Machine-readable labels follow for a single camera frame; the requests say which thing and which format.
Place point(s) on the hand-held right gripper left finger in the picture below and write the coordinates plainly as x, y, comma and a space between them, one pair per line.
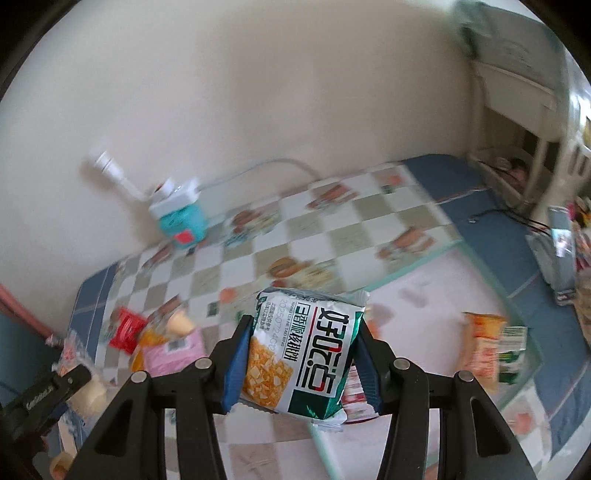
235, 369

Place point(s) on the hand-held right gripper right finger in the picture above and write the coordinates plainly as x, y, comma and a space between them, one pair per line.
371, 387

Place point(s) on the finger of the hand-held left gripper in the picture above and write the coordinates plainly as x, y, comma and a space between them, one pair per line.
74, 378

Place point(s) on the red white-label snack packet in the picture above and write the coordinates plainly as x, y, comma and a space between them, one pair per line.
353, 392

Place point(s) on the clear bread packet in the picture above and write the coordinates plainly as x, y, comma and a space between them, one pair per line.
90, 394

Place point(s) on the pink snack packet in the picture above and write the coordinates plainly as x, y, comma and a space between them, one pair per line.
173, 355

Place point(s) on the green white biscuit packet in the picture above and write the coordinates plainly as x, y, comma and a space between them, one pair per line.
300, 355

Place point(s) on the teal cardboard tray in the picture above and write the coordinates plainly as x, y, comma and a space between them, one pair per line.
425, 323

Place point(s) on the small green snack packet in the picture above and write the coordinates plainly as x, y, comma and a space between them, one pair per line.
512, 353

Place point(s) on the person's left hand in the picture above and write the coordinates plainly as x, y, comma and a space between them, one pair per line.
60, 465

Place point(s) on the small pink wrapper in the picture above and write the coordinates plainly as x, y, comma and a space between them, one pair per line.
69, 353

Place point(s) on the small red snack packet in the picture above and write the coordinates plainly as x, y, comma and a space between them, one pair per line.
127, 330

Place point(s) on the yellow jelly cup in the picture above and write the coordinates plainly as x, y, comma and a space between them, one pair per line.
180, 323

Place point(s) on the checked printed tablecloth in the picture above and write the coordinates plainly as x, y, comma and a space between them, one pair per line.
300, 240

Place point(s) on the white power strip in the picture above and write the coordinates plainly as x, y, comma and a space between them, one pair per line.
178, 196

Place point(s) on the silver phone stand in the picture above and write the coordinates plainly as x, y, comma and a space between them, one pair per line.
542, 258

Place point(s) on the black smartphone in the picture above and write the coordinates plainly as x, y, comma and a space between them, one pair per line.
561, 240

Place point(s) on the white cutout shelf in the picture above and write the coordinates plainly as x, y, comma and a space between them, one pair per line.
572, 152

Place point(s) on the white wall plug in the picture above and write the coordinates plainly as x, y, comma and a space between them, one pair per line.
108, 166

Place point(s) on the cream wooden frame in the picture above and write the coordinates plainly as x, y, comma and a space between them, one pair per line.
512, 92

